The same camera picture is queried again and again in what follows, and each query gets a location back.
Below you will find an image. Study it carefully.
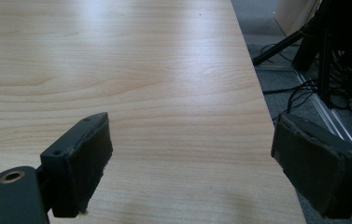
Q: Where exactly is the black metal stand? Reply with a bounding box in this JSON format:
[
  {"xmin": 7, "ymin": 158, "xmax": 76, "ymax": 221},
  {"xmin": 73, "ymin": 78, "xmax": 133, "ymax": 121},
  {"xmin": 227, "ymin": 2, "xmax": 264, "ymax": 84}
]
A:
[{"xmin": 251, "ymin": 0, "xmax": 352, "ymax": 110}]

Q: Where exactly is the black cable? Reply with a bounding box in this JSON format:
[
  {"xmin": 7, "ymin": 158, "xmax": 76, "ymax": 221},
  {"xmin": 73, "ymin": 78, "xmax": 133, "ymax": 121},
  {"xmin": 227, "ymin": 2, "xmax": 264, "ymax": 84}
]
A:
[{"xmin": 261, "ymin": 78, "xmax": 352, "ymax": 118}]

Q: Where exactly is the light wooden panel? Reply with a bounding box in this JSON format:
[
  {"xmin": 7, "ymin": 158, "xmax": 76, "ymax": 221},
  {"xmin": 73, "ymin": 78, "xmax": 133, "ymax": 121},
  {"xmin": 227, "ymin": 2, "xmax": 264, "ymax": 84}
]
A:
[{"xmin": 273, "ymin": 0, "xmax": 322, "ymax": 37}]

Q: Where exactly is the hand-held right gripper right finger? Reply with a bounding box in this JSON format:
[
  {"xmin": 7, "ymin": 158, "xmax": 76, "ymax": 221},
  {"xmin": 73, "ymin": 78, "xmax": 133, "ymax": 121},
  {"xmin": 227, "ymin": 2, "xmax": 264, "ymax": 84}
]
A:
[{"xmin": 270, "ymin": 113, "xmax": 352, "ymax": 220}]

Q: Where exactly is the metal floor rail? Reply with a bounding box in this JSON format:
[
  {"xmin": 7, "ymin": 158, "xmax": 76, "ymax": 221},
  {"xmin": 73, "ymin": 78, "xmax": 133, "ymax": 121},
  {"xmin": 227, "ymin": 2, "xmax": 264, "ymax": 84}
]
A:
[{"xmin": 294, "ymin": 71, "xmax": 352, "ymax": 174}]

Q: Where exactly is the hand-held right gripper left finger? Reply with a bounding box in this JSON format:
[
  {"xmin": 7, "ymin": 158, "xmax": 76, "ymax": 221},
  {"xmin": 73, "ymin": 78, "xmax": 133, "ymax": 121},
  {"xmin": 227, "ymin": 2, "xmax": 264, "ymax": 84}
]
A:
[{"xmin": 39, "ymin": 111, "xmax": 114, "ymax": 218}]

